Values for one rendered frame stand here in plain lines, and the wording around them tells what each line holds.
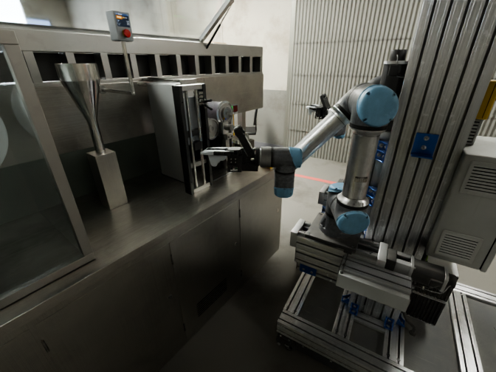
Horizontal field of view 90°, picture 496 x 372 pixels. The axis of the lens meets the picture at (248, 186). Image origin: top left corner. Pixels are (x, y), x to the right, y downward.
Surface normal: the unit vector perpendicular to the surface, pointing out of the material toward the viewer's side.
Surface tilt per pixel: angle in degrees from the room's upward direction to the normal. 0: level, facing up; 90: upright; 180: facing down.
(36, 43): 90
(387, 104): 82
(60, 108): 90
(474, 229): 90
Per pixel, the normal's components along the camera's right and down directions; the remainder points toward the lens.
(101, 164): 0.80, 0.26
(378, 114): -0.07, 0.32
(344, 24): -0.51, 0.38
